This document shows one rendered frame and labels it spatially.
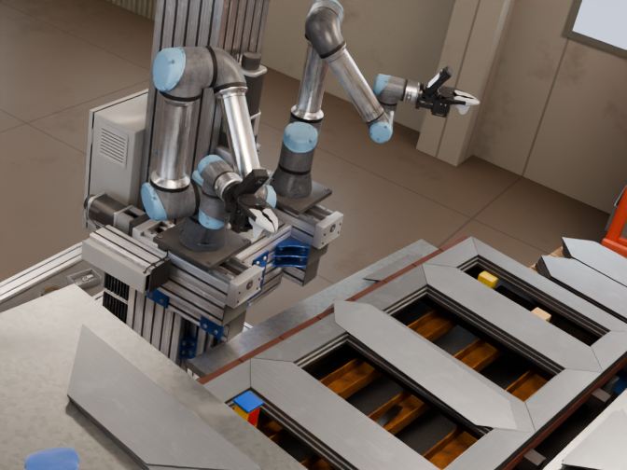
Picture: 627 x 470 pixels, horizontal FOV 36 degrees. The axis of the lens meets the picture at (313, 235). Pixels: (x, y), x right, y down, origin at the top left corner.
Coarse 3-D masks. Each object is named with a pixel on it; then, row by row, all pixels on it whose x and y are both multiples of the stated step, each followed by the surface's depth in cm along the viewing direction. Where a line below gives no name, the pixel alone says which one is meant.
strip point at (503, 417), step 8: (496, 408) 285; (504, 408) 285; (488, 416) 281; (496, 416) 282; (504, 416) 282; (512, 416) 283; (480, 424) 277; (488, 424) 278; (496, 424) 279; (504, 424) 279; (512, 424) 280
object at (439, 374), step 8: (448, 360) 300; (432, 368) 295; (440, 368) 296; (448, 368) 297; (456, 368) 298; (416, 376) 291; (424, 376) 292; (432, 376) 292; (440, 376) 293; (448, 376) 294; (456, 376) 294; (424, 384) 288; (432, 384) 289; (440, 384) 290; (432, 392) 286
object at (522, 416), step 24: (480, 264) 358; (432, 288) 335; (528, 288) 348; (384, 312) 316; (456, 312) 329; (576, 312) 338; (504, 336) 320; (600, 336) 333; (312, 360) 293; (384, 360) 297; (456, 360) 301; (408, 384) 292; (264, 408) 271; (288, 432) 266; (480, 432) 279; (528, 432) 278; (336, 456) 258
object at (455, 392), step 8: (464, 376) 295; (472, 376) 296; (448, 384) 290; (456, 384) 291; (464, 384) 292; (472, 384) 292; (480, 384) 293; (440, 392) 287; (448, 392) 287; (456, 392) 288; (464, 392) 289; (472, 392) 289; (448, 400) 284; (456, 400) 285; (464, 400) 285
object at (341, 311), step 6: (336, 306) 314; (342, 306) 315; (348, 306) 315; (354, 306) 316; (360, 306) 317; (366, 306) 317; (336, 312) 311; (342, 312) 312; (348, 312) 312; (354, 312) 313; (336, 318) 308; (342, 318) 309
